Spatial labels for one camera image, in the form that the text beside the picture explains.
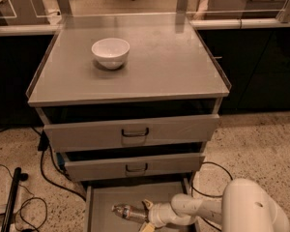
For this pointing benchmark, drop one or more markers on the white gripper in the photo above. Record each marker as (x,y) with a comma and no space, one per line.
(154,215)

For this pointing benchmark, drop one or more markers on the clear plastic water bottle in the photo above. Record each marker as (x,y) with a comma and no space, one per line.
(129,212)

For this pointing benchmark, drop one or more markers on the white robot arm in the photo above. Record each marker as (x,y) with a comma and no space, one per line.
(245,207)

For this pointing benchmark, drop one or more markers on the bottom grey drawer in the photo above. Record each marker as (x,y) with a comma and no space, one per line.
(101,198)

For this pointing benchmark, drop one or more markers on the grey drawer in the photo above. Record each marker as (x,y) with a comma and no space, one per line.
(104,169)
(100,135)
(101,198)

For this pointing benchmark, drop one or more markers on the middle grey drawer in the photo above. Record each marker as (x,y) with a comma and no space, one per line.
(104,169)

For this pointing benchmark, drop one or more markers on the top grey drawer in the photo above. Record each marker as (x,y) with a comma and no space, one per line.
(100,135)

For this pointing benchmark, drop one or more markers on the grey drawer cabinet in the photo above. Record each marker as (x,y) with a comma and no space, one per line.
(168,73)

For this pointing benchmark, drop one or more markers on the black pole on floor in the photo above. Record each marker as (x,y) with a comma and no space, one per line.
(9,211)

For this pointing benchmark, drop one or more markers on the white ceramic bowl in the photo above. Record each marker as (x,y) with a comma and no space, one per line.
(111,53)

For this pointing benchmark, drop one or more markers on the white counter rail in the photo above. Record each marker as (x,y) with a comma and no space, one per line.
(48,29)

